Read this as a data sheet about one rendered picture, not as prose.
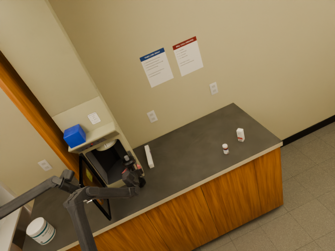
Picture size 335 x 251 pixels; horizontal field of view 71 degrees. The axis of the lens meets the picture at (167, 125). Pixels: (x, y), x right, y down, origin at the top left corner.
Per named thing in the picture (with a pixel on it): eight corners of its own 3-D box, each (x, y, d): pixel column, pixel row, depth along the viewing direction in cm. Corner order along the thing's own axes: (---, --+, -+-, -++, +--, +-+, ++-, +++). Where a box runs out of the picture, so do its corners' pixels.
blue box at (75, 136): (72, 140, 154) (64, 130, 149) (85, 133, 154) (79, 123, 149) (71, 149, 145) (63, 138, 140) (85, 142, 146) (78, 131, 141)
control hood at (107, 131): (76, 151, 160) (68, 141, 154) (119, 131, 162) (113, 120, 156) (76, 162, 150) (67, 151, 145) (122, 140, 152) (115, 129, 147)
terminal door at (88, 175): (106, 189, 182) (80, 154, 160) (111, 221, 157) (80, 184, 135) (105, 189, 182) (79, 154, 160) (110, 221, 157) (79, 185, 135)
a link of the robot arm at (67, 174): (46, 185, 141) (51, 181, 136) (54, 168, 148) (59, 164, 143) (65, 191, 147) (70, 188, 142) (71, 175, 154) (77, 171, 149)
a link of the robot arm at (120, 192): (73, 202, 113) (88, 196, 109) (72, 190, 116) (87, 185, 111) (129, 199, 149) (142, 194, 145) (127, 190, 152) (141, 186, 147)
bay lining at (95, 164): (105, 165, 202) (84, 135, 182) (132, 152, 204) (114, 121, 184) (107, 185, 182) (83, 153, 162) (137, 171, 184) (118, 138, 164)
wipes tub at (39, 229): (41, 232, 176) (28, 221, 168) (57, 224, 177) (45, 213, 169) (38, 248, 165) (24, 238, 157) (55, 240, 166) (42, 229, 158)
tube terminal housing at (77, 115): (105, 172, 207) (55, 101, 163) (139, 157, 209) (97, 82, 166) (107, 192, 186) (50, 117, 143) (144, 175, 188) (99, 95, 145)
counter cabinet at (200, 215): (87, 242, 268) (38, 196, 217) (245, 166, 281) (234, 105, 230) (87, 309, 212) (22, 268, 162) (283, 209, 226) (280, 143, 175)
